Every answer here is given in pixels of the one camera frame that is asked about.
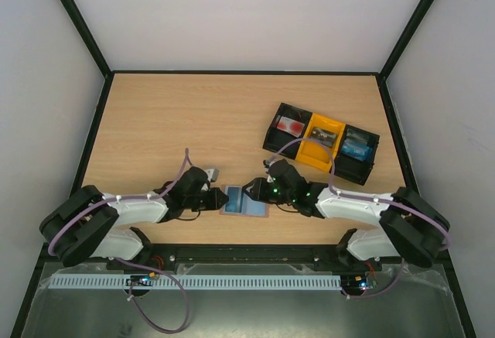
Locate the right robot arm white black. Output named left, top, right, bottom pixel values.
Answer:
left=242, top=159, right=450, bottom=270

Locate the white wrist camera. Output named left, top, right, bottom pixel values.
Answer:
left=263, top=159, right=273, bottom=172
left=205, top=168, right=220, bottom=183

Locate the black bin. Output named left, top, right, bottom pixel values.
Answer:
left=334, top=125, right=380, bottom=186
left=262, top=103, right=312, bottom=152

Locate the black frame post right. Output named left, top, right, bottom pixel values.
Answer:
left=380, top=0, right=435, bottom=79

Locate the yellow bin middle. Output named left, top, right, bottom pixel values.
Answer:
left=295, top=113, right=346, bottom=172

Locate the black bin right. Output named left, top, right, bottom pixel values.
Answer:
left=334, top=125, right=380, bottom=186

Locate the black bin left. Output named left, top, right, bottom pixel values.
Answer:
left=262, top=103, right=312, bottom=152

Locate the black aluminium front rail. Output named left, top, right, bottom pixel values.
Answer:
left=40, top=241, right=449, bottom=271

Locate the black frame post left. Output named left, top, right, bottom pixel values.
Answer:
left=60, top=0, right=112, bottom=78

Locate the blue VIP credit card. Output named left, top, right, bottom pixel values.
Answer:
left=341, top=143, right=372, bottom=162

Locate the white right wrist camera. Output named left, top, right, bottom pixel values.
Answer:
left=263, top=159, right=273, bottom=172

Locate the red white card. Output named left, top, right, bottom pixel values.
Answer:
left=276, top=116, right=306, bottom=138

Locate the grey VIP credit card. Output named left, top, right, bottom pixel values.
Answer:
left=310, top=127, right=338, bottom=149

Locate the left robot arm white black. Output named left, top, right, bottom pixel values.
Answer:
left=39, top=166, right=229, bottom=267

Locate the light blue slotted cable duct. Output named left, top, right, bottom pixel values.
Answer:
left=47, top=274, right=341, bottom=291

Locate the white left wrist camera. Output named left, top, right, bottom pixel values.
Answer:
left=205, top=168, right=220, bottom=183

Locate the black frame post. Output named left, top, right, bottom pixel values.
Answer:
left=380, top=0, right=435, bottom=79
left=60, top=0, right=112, bottom=78

